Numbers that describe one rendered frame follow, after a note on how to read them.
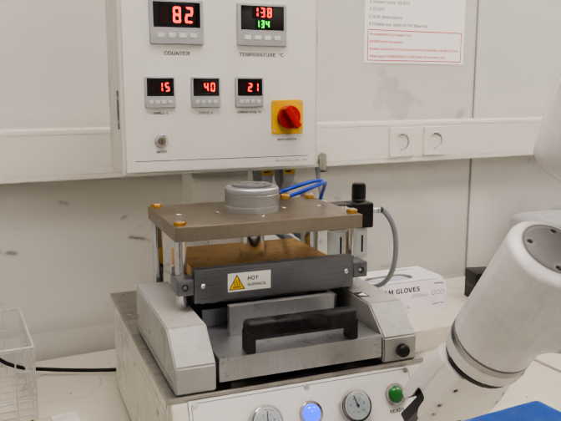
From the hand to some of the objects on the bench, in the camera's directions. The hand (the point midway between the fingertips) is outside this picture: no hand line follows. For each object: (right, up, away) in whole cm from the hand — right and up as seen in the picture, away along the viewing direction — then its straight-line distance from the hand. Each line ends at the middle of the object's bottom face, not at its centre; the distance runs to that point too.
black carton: (+32, +5, +83) cm, 89 cm away
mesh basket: (-74, -8, +35) cm, 82 cm away
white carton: (+7, +4, +75) cm, 76 cm away
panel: (-12, -13, -1) cm, 17 cm away
